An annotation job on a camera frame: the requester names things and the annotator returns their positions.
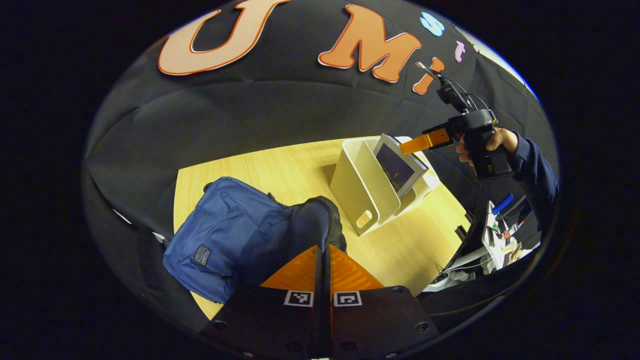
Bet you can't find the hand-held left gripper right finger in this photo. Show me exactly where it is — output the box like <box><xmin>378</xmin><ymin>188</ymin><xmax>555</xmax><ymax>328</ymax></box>
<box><xmin>328</xmin><ymin>244</ymin><xmax>442</xmax><ymax>359</ymax></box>

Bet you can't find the blue marker pen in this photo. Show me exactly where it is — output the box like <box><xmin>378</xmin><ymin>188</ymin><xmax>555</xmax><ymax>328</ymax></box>
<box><xmin>491</xmin><ymin>192</ymin><xmax>515</xmax><ymax>215</ymax></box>

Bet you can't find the black backdrop cloth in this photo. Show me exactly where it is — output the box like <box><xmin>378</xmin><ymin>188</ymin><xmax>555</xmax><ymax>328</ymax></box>
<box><xmin>82</xmin><ymin>0</ymin><xmax>561</xmax><ymax>341</ymax></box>

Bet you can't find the cluttered white table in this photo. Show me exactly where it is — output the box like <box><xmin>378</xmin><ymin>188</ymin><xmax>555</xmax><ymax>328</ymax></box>
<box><xmin>425</xmin><ymin>192</ymin><xmax>543</xmax><ymax>292</ymax></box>

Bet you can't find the blue schoolbag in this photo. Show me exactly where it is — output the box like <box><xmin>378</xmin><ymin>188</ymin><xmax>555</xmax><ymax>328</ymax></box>
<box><xmin>162</xmin><ymin>176</ymin><xmax>347</xmax><ymax>305</ymax></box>

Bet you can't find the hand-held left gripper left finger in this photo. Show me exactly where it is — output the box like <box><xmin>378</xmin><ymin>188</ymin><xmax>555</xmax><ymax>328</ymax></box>
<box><xmin>199</xmin><ymin>244</ymin><xmax>327</xmax><ymax>359</ymax></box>

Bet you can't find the white bookshelf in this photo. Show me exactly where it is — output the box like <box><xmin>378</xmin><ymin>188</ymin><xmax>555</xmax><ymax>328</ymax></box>
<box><xmin>329</xmin><ymin>136</ymin><xmax>442</xmax><ymax>237</ymax></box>

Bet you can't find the dark blue book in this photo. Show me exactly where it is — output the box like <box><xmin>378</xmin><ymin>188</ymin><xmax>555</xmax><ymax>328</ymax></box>
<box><xmin>372</xmin><ymin>133</ymin><xmax>430</xmax><ymax>198</ymax></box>

